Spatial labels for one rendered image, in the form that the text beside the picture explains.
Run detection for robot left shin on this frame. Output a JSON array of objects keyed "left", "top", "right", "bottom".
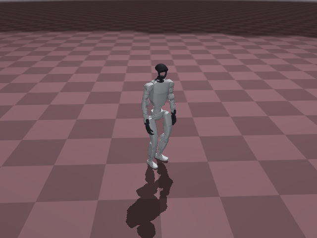
[{"left": 157, "top": 139, "right": 169, "bottom": 156}]

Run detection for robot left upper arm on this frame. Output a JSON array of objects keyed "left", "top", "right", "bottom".
[{"left": 167, "top": 79, "right": 174, "bottom": 100}]

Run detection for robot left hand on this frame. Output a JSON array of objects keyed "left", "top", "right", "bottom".
[{"left": 171, "top": 110, "right": 176, "bottom": 125}]

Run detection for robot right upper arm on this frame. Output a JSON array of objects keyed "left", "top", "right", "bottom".
[{"left": 142, "top": 82, "right": 154, "bottom": 107}]

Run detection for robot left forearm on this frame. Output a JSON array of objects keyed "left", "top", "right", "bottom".
[{"left": 169, "top": 99, "right": 176, "bottom": 113}]

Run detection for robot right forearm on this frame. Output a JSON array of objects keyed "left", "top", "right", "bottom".
[{"left": 141, "top": 101, "right": 150, "bottom": 123}]

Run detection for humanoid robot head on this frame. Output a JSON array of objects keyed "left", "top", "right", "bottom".
[{"left": 155, "top": 63, "right": 168, "bottom": 83}]

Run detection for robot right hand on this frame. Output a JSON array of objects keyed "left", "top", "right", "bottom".
[{"left": 144, "top": 119, "right": 154, "bottom": 135}]

